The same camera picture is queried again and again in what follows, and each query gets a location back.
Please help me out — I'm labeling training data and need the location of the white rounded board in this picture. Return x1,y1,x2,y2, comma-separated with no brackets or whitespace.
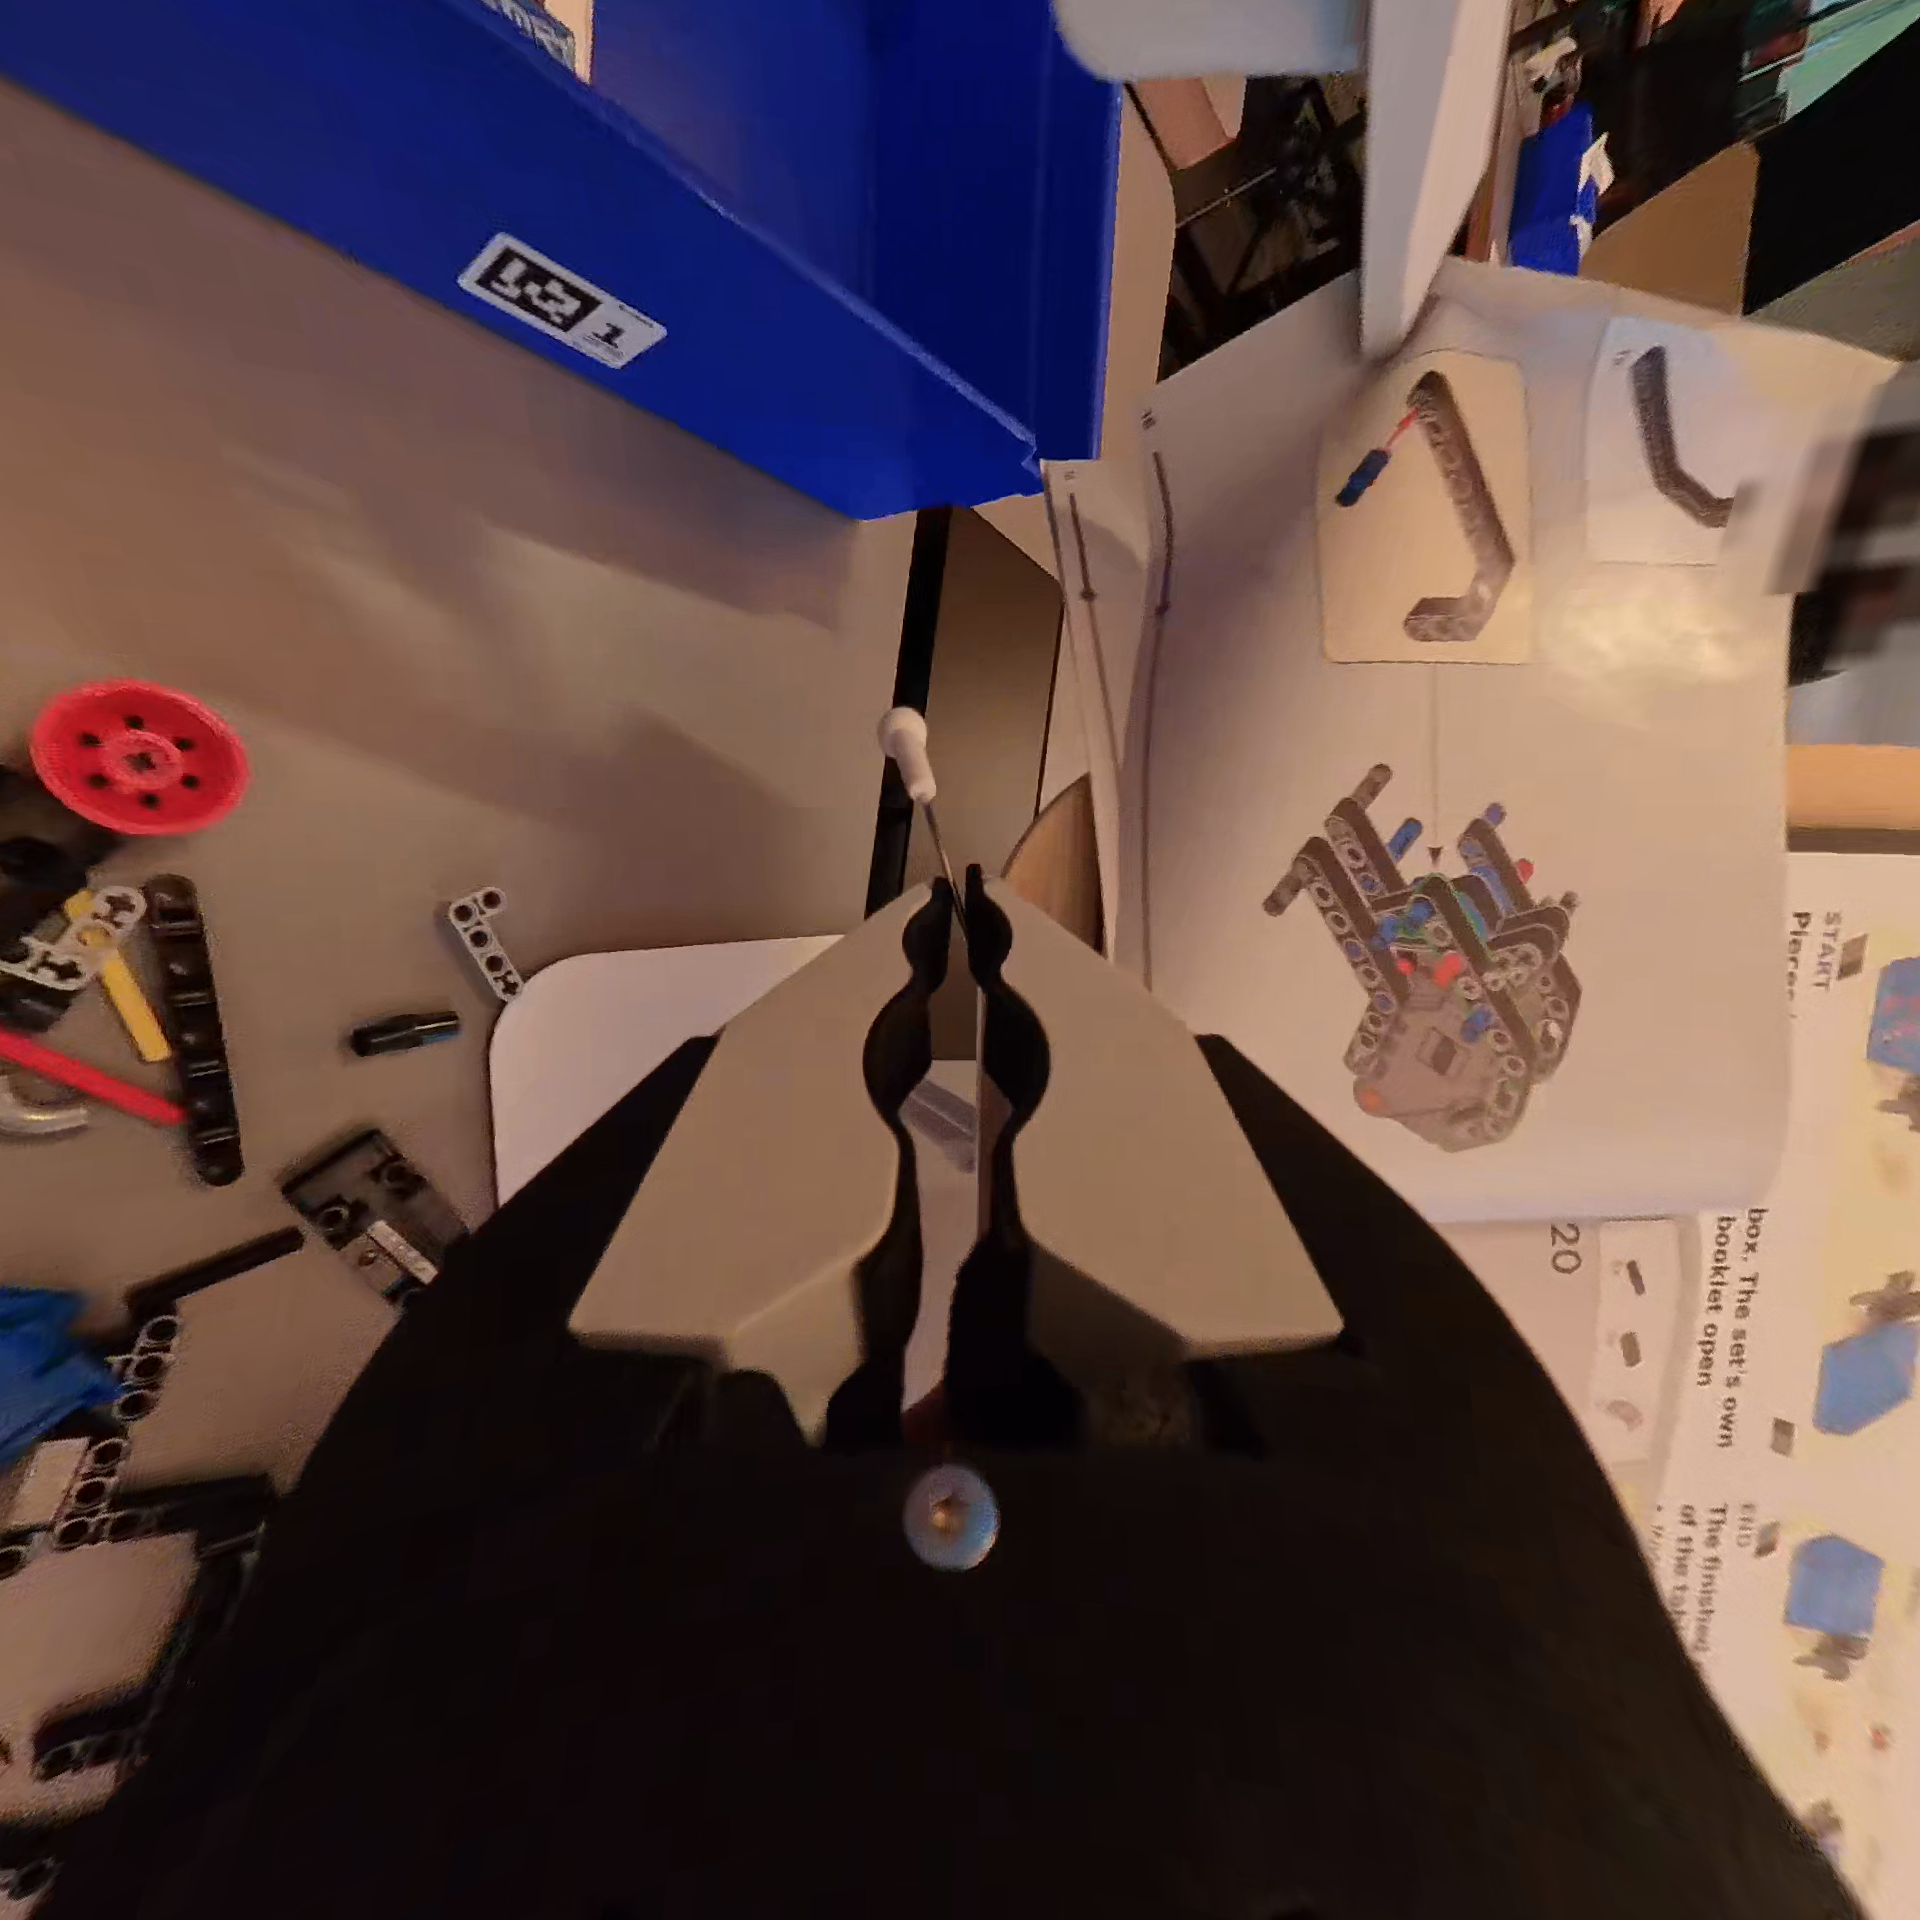
490,935,845,1204

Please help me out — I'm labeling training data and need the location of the black curved panel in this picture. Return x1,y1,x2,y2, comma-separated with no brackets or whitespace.
0,765,121,942

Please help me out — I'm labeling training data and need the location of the grey table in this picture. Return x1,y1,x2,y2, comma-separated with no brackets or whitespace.
915,508,1071,903

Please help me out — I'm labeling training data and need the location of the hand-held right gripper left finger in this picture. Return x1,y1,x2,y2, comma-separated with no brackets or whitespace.
567,884,963,1450

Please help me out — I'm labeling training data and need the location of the black rectangular frame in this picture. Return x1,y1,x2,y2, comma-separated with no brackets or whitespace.
278,1127,470,1307

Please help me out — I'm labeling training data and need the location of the thin cord with white bead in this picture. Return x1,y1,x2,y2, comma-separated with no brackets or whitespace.
877,708,971,935

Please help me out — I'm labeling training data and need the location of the heap of black beams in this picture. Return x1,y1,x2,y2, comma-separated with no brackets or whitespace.
0,1230,311,1790

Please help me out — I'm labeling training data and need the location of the blue storage bin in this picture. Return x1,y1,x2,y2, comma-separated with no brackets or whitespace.
0,0,1124,522

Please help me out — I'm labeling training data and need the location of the yellow short axle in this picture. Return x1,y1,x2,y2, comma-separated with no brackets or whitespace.
67,891,177,1064

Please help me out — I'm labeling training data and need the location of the red axle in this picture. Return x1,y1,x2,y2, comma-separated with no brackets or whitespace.
0,1023,191,1128

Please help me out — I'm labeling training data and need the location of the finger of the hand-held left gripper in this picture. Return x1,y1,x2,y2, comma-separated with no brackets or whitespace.
1053,0,1367,83
1358,0,1519,360

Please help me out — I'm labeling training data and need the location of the grey desk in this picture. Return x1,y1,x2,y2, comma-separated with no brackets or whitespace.
0,75,963,1920

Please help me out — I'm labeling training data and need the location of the light grey small connector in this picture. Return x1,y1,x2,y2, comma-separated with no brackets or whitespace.
0,884,148,992

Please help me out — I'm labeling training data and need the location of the black holed beam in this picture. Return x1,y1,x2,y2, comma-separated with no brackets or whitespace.
142,874,247,1189

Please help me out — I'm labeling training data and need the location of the blue hinged fender panel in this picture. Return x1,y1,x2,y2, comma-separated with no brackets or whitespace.
0,1287,123,1466

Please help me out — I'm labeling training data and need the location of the red wheel rim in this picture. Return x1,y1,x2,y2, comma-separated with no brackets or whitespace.
29,682,251,839

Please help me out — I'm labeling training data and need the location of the light grey short beam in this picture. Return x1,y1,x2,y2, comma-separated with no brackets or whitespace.
445,887,526,1006

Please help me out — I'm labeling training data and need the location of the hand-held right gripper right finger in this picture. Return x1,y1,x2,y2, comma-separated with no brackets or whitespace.
966,871,1343,1431

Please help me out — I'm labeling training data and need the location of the instruction booklet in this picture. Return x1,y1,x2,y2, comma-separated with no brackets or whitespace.
1042,255,1920,1920

